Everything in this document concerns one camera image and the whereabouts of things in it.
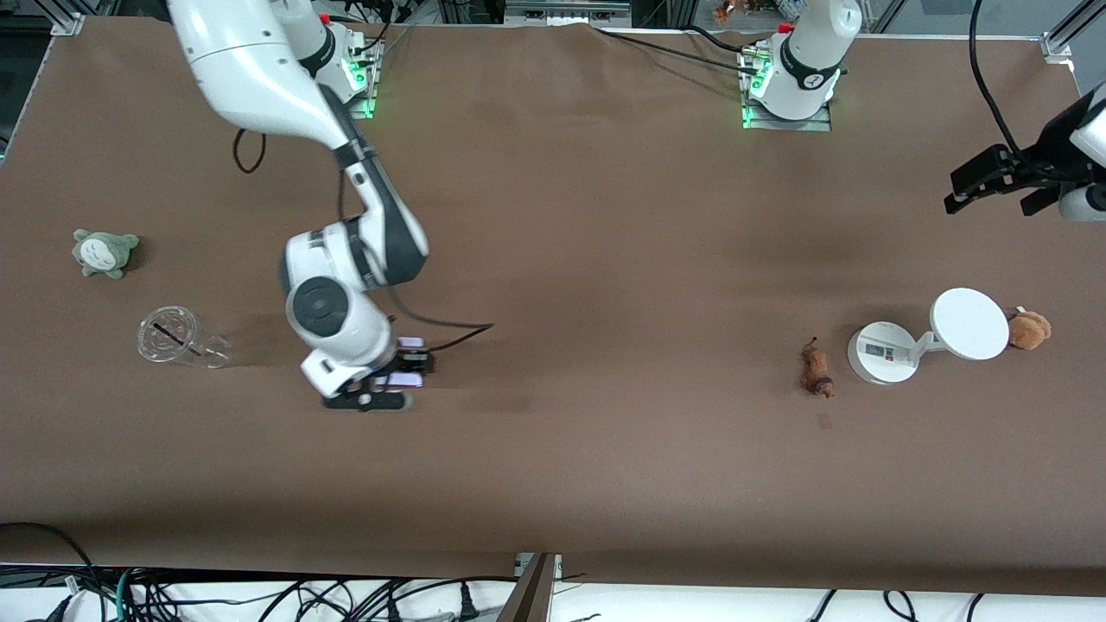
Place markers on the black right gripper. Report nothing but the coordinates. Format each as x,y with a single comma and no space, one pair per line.
406,362

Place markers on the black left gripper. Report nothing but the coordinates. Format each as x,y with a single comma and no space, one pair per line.
1045,148

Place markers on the lilac flip phone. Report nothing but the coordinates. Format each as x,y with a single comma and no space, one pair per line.
413,343

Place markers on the brown lion statue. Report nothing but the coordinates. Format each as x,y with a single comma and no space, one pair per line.
816,371

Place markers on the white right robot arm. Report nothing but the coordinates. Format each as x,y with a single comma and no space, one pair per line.
251,78

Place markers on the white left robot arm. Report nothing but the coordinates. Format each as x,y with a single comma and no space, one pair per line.
808,60

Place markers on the brown plush toy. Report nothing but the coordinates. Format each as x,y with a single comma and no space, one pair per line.
1028,330

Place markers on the white kitchen scale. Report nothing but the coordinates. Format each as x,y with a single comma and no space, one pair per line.
968,324

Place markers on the brown paper table cover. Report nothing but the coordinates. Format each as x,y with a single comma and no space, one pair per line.
553,449

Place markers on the clear lidded plastic cup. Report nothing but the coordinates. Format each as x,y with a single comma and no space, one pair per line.
168,341

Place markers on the black drinking straw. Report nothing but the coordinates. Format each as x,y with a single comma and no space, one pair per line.
168,334

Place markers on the grey-green Totoro plush toy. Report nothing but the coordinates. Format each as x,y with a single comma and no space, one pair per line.
105,253

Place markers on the orange toy figure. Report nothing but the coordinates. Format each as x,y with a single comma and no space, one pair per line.
722,12

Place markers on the aluminium frame corner bracket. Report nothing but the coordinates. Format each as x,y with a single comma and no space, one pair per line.
1058,47
69,24

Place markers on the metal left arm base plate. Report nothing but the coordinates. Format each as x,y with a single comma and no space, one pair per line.
778,125

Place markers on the aluminium profile post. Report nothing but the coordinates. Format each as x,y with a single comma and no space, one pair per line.
531,596

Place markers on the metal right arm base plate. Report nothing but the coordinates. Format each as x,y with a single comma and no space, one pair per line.
367,108

